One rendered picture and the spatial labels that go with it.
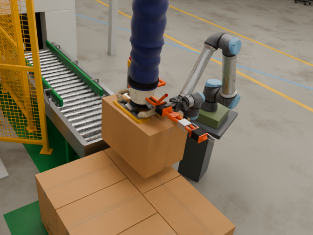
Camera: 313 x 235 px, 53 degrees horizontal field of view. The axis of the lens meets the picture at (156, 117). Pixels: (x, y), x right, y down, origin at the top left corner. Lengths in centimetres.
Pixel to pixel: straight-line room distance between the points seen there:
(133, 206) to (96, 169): 48
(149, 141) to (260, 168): 197
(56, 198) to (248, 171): 217
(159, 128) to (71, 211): 84
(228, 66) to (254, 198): 152
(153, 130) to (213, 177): 149
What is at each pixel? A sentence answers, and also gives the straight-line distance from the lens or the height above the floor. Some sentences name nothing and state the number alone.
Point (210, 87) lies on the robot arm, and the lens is 286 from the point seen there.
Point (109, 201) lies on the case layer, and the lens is 240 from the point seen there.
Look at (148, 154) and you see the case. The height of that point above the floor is 91.
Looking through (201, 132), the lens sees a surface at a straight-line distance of 198.
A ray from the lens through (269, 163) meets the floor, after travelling 398.
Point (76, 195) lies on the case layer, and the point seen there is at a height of 54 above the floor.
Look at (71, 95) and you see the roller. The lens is 362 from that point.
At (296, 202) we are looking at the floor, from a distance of 365.
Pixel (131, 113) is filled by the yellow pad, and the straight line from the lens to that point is 231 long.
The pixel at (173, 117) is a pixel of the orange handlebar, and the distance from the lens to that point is 209.
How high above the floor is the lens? 235
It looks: 33 degrees down
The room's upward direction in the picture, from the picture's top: 7 degrees clockwise
